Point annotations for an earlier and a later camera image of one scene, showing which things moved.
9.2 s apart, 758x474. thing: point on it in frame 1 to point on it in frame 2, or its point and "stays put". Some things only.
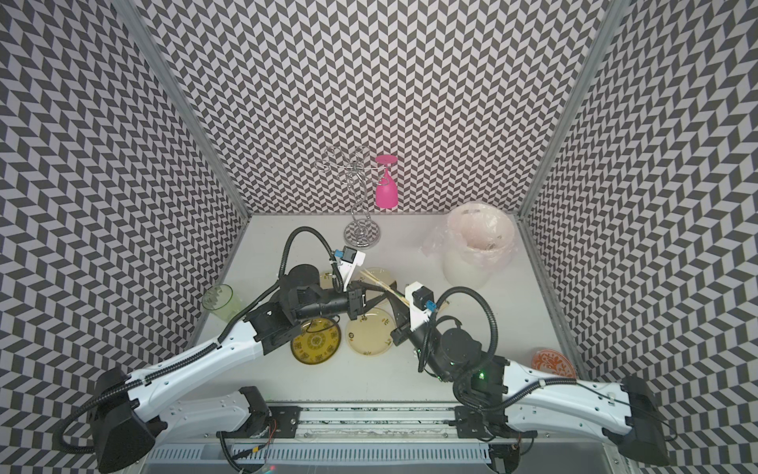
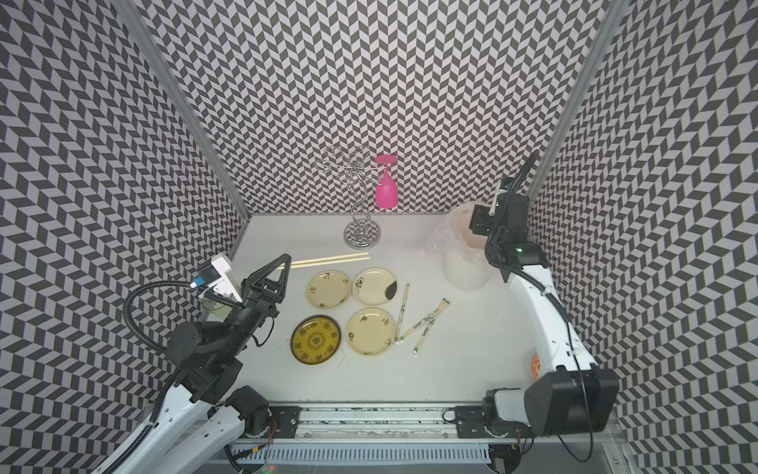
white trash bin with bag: x=477 y=240 stays put
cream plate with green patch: x=383 y=275 stays put
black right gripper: x=404 y=328 to x=480 y=217
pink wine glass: x=386 y=192 stays put
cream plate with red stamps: x=370 y=334 stays put
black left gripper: x=356 y=296 to x=255 y=299
